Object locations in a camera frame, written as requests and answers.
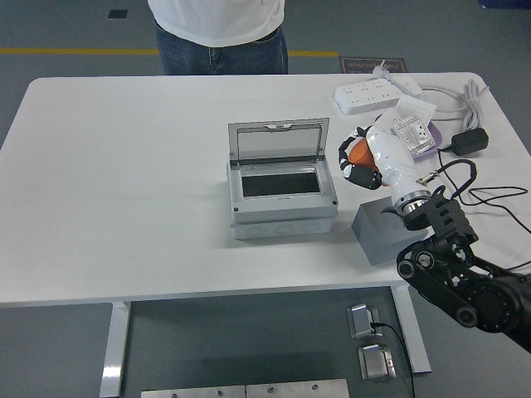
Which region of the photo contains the person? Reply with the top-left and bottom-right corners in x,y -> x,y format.
147,0 -> 290,76

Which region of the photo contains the grey plastic junction box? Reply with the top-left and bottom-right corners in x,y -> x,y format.
227,159 -> 339,240

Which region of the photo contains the packaged socket with label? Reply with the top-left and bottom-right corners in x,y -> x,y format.
393,115 -> 441,157

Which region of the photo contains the black floor cable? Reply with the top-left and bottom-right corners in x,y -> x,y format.
371,322 -> 417,398

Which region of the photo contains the white power cord with plug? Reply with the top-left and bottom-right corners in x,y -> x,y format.
372,61 -> 491,130

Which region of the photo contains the grey block holder with hole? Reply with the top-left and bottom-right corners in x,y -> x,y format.
351,197 -> 428,267

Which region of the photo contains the white power strip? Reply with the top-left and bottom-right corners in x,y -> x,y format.
334,78 -> 402,116

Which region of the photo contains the thin black adapter cord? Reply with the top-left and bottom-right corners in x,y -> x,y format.
436,144 -> 531,234

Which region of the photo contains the brown floor sign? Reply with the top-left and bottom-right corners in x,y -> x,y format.
339,56 -> 407,75

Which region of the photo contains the white table leg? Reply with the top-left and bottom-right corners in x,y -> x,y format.
392,284 -> 432,373
99,301 -> 132,398

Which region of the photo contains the small white adapter block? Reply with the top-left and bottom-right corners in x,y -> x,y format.
392,74 -> 423,97

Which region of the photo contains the metal floor socket box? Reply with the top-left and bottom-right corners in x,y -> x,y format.
346,304 -> 383,339
358,343 -> 397,381

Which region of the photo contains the black power adapter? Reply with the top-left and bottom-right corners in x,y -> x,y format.
451,127 -> 490,158

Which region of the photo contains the plain white socket panel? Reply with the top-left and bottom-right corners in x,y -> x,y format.
375,108 -> 403,134

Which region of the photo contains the transparent hinged box lid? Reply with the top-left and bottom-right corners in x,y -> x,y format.
227,117 -> 331,167

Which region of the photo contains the metal floor plate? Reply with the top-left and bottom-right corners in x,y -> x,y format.
246,378 -> 350,398
140,385 -> 246,398

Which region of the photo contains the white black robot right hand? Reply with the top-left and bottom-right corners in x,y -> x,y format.
337,125 -> 429,205

